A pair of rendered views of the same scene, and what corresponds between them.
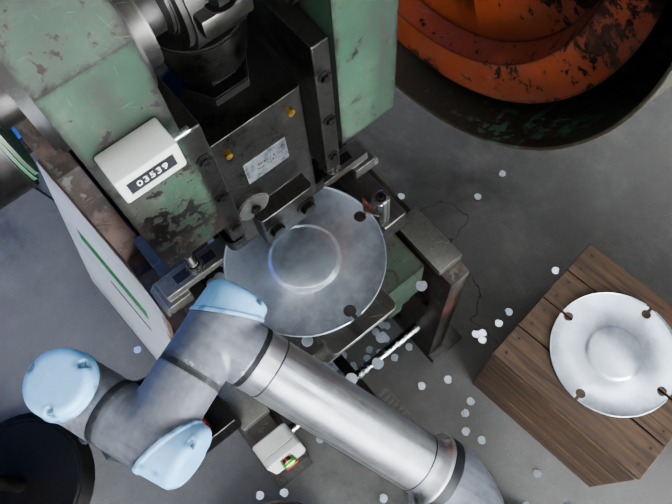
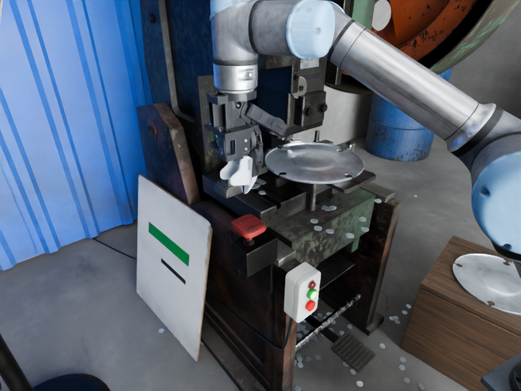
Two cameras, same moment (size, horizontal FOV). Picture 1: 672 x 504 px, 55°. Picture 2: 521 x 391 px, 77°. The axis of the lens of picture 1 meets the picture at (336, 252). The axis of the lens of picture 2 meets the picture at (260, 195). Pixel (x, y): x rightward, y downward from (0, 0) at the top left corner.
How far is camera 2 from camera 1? 0.87 m
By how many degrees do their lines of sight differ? 38
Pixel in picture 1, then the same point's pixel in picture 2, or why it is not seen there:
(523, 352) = (440, 282)
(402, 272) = (364, 196)
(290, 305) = (310, 174)
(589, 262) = (457, 242)
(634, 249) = not seen: hidden behind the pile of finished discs
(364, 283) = (353, 167)
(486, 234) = not seen: hidden behind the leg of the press
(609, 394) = (510, 302)
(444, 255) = (385, 192)
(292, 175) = (315, 87)
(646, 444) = not seen: outside the picture
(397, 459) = (454, 91)
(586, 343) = (478, 277)
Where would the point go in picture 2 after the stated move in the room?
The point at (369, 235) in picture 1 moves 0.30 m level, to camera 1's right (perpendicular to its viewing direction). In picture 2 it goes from (348, 155) to (436, 149)
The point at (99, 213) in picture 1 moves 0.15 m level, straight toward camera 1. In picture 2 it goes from (184, 162) to (211, 176)
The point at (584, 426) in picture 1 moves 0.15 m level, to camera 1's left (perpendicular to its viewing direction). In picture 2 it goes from (505, 321) to (460, 328)
